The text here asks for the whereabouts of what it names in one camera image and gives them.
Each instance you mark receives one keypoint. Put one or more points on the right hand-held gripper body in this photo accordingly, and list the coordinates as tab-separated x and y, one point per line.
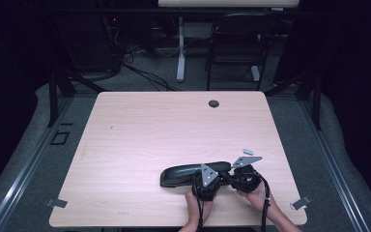
246	180

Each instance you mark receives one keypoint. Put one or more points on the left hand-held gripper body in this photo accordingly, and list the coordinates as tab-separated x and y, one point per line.
207	180

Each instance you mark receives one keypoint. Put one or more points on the silver strip of staples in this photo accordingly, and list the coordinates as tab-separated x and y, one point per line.
248	151

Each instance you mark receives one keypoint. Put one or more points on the person's right hand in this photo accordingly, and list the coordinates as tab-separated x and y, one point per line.
257	198

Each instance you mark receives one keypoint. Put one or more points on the person's left hand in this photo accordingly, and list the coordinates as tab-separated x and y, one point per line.
193	208

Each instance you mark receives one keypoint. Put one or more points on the round black table grommet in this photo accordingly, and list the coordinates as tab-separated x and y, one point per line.
214	103

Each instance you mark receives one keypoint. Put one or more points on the black metal stand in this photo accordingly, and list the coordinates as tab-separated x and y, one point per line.
316	103
53	96

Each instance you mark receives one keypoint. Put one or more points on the white desk leg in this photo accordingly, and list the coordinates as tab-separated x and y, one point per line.
181	64
255	73

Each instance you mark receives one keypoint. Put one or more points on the black folding chair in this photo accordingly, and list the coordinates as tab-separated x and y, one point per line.
238	42

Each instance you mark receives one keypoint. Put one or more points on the white desk top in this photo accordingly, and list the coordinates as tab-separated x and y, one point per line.
225	3

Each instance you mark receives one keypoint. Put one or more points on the grey metal corner bracket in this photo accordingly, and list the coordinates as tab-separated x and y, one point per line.
57	203
301	203

